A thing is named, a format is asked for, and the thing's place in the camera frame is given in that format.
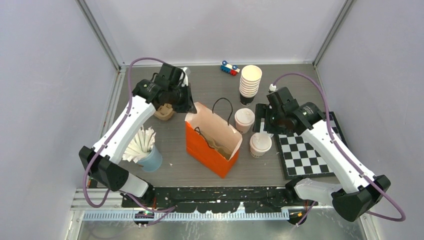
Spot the white paper coffee cup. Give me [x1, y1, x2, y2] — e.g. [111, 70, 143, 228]
[235, 121, 253, 134]

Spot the red blue toy car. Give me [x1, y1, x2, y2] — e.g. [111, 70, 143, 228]
[220, 60, 240, 76]

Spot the black white checkerboard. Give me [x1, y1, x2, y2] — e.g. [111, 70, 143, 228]
[273, 111, 349, 181]

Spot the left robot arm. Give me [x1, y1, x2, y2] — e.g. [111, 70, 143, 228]
[78, 77, 197, 207]

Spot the cardboard cup carrier tray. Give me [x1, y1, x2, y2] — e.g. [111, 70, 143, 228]
[154, 103, 175, 121]

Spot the crumpled white paper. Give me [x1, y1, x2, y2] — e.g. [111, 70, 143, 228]
[122, 126, 156, 163]

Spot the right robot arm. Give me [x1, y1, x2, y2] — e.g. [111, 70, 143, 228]
[253, 84, 391, 222]

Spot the purple cable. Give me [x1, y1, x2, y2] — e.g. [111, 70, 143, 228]
[82, 57, 178, 226]
[268, 72, 407, 226]

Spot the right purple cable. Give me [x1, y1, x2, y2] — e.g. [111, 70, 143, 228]
[268, 72, 407, 226]

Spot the orange paper bag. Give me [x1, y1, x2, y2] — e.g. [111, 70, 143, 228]
[184, 97, 243, 179]

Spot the stack of white paper cups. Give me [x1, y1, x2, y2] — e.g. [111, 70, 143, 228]
[239, 65, 263, 106]

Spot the white plastic cup lid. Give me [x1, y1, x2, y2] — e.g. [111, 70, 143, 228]
[234, 108, 255, 126]

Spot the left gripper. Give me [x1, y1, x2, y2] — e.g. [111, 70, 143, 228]
[168, 82, 197, 114]

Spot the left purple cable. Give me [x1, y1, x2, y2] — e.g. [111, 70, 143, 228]
[82, 57, 178, 226]

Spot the blue plastic cup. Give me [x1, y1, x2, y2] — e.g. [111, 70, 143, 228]
[137, 144, 163, 173]

